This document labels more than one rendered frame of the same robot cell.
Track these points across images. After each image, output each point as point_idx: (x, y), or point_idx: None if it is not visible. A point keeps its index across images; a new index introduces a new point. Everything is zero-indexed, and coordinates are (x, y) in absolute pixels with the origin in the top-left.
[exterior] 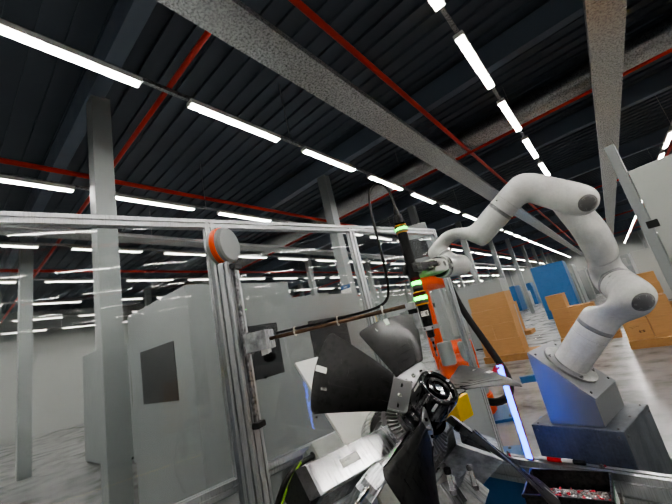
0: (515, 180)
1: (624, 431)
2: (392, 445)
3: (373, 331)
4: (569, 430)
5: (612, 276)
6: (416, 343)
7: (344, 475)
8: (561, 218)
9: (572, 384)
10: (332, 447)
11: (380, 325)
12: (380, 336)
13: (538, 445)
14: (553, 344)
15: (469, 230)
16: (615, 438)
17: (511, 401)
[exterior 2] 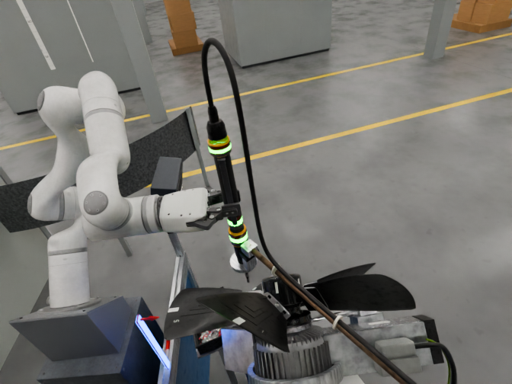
0: (110, 79)
1: (139, 296)
2: (329, 328)
3: (267, 334)
4: (132, 335)
5: (72, 193)
6: (246, 294)
7: (388, 319)
8: (67, 134)
9: (113, 301)
10: (390, 340)
11: (251, 327)
12: (266, 328)
13: (128, 381)
14: (22, 318)
15: (124, 151)
16: (142, 305)
17: (152, 338)
